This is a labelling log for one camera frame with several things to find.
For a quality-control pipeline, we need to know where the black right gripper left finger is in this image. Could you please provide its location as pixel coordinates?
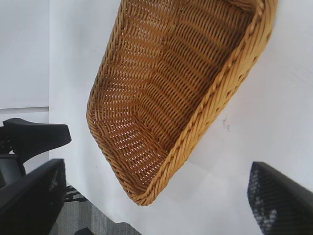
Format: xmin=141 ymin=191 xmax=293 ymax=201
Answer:
xmin=0 ymin=158 xmax=67 ymax=235

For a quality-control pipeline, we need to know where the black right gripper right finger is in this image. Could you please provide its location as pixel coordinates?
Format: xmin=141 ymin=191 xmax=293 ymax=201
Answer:
xmin=246 ymin=161 xmax=313 ymax=235

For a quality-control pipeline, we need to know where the woven wicker basket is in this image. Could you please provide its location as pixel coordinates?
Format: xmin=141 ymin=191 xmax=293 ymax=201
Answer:
xmin=86 ymin=0 xmax=279 ymax=207

